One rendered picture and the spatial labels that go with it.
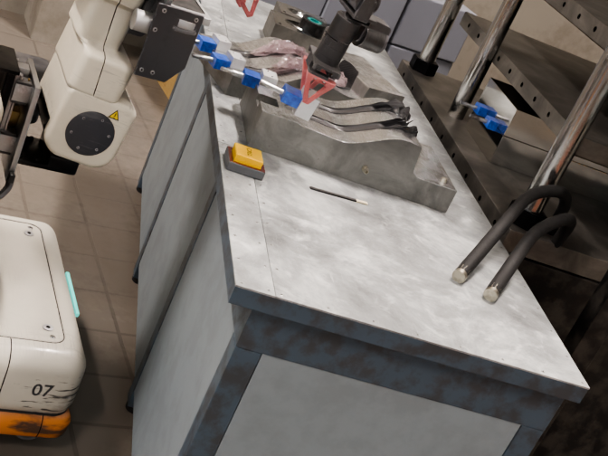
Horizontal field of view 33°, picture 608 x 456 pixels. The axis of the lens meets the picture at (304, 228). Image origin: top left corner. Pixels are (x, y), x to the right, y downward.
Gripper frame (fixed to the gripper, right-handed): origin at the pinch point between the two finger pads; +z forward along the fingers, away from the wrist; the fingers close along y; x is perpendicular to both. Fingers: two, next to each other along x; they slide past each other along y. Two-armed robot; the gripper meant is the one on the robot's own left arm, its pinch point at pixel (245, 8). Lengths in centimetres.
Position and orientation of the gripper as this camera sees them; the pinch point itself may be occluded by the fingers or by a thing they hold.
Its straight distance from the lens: 254.2
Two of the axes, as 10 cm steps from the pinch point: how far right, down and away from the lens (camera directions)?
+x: -9.4, 2.2, -2.5
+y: -3.3, -5.2, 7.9
